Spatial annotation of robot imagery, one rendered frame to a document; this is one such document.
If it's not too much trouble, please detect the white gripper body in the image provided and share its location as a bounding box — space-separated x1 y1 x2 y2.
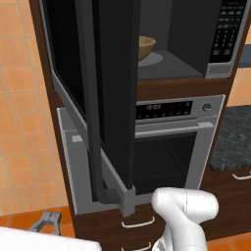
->
0 226 103 251

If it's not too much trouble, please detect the silver oven door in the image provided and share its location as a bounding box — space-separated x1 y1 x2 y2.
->
61 121 219 216

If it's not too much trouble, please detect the black microwave door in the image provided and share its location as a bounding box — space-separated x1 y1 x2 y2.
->
38 0 142 218

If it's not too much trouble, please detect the grey microwave turntable plate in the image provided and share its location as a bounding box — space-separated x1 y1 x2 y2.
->
137 51 164 69

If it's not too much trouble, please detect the tan wooden bowl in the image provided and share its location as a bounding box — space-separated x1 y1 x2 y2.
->
137 35 158 63

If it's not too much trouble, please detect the black and silver microwave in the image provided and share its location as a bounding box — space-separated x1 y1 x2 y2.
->
38 0 251 81

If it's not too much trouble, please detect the dark wood drawer front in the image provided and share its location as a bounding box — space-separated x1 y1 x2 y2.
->
75 236 165 251
72 203 169 243

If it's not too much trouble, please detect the silver built-in oven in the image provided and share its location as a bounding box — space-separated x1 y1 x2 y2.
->
56 94 226 217

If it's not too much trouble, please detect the dark wood base cabinet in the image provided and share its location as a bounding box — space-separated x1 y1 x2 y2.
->
199 166 251 241

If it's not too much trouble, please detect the dark wood tall cabinet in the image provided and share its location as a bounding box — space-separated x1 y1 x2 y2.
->
27 0 251 251

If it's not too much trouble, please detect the silver oven knob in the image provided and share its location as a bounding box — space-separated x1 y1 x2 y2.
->
202 102 214 113

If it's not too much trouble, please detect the white curved drawer handle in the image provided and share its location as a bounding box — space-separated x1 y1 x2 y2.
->
121 241 153 251
231 172 251 181
121 216 157 229

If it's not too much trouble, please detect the black microwave door handle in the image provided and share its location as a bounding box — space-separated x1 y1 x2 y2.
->
75 0 106 203

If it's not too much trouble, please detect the silver oven door handle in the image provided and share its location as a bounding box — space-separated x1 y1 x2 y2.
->
71 121 216 144

